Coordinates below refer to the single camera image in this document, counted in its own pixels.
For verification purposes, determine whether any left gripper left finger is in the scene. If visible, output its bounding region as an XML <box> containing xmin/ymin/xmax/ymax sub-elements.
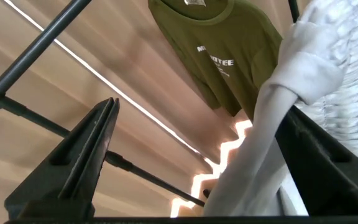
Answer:
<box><xmin>4</xmin><ymin>97</ymin><xmax>121</xmax><ymax>218</ymax></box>

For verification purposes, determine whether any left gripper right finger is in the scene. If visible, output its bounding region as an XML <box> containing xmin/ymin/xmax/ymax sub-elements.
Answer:
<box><xmin>275</xmin><ymin>105</ymin><xmax>358</xmax><ymax>217</ymax></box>

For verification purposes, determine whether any green long-sleeved shirt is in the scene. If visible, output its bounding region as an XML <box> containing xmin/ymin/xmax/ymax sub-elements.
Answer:
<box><xmin>147</xmin><ymin>0</ymin><xmax>284</xmax><ymax>121</ymax></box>

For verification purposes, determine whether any black clothes rack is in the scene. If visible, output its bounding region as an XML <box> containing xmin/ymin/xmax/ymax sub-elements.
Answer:
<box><xmin>0</xmin><ymin>0</ymin><xmax>301</xmax><ymax>208</ymax></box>

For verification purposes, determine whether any beige curtain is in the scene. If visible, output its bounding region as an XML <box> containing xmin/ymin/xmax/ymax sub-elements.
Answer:
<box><xmin>0</xmin><ymin>0</ymin><xmax>310</xmax><ymax>218</ymax></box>

